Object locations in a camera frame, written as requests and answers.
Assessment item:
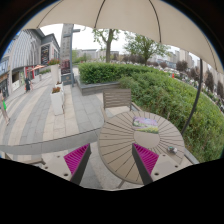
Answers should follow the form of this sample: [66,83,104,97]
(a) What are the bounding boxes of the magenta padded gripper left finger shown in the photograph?
[44,143,92,186]

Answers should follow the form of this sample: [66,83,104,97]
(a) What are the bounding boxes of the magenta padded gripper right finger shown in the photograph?
[131,142,184,186]

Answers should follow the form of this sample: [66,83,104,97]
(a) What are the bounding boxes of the purple green mouse pad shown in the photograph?
[132,117,159,134]

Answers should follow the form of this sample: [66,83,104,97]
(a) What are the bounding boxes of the round slatted wooden table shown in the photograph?
[98,111,185,185]

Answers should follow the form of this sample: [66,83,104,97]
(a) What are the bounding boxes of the trimmed green hedge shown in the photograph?
[78,63,224,162]

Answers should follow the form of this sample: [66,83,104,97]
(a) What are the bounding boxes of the white planter box near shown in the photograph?
[50,87,64,116]

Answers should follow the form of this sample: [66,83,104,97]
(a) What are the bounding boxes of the dark curved umbrella pole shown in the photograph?
[181,58,203,136]

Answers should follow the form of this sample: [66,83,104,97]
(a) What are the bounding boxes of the person in dark clothes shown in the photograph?
[25,76,32,93]

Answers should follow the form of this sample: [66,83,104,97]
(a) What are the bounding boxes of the person in green top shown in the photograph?
[0,88,10,125]

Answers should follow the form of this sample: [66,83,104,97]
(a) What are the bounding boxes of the tall white planter with flowers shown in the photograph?
[48,58,60,84]

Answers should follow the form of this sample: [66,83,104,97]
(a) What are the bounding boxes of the tree behind hedge right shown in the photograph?
[124,32,169,64]

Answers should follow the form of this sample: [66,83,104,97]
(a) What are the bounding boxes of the tree behind hedge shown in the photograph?
[92,29,120,63]
[124,32,169,64]

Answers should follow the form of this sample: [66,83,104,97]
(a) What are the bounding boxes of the grey commercial building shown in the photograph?
[0,29,60,97]

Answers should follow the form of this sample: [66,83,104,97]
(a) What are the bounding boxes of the tall grey sign pillar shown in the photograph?
[60,24,79,85]

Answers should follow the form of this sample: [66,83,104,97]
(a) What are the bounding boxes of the tree behind hedge left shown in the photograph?
[92,29,120,63]

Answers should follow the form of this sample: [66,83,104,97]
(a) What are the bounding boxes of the beige patio umbrella canopy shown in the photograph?
[24,0,224,74]

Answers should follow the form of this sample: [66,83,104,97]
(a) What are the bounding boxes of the grey stone planter wall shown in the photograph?
[75,76,120,96]

